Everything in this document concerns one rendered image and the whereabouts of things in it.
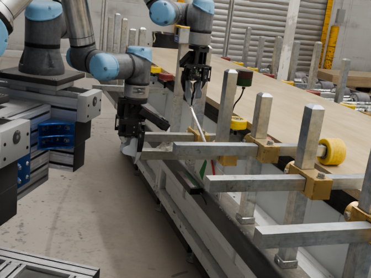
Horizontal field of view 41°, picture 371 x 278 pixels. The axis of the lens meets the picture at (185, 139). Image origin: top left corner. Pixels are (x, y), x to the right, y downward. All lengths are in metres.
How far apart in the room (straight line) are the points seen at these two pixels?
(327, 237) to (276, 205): 0.83
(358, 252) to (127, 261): 1.73
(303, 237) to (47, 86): 1.05
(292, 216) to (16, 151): 0.70
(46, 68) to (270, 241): 1.05
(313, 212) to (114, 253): 1.39
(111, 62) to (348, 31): 10.14
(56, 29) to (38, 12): 0.08
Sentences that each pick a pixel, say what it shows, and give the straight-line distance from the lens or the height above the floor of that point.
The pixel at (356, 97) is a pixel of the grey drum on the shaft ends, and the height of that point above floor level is 0.83.
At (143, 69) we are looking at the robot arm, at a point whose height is 1.12.
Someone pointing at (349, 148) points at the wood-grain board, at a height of 0.90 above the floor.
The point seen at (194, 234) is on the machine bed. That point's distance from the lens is 2.61.
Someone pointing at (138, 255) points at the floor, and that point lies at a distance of 2.70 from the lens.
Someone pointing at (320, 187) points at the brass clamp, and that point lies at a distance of 1.18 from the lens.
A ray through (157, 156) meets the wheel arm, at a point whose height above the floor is 0.84.
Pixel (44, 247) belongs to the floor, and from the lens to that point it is 2.75.
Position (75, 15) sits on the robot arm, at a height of 1.25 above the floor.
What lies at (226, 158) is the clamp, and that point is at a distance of 1.61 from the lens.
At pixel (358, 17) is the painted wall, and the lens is 11.47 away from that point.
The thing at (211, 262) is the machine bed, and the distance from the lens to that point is 2.37.
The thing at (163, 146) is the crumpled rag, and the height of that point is 0.87.
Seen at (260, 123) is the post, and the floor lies 1.01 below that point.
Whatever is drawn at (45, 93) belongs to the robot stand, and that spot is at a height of 0.98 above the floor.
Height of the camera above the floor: 1.33
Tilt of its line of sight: 16 degrees down
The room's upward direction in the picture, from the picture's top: 7 degrees clockwise
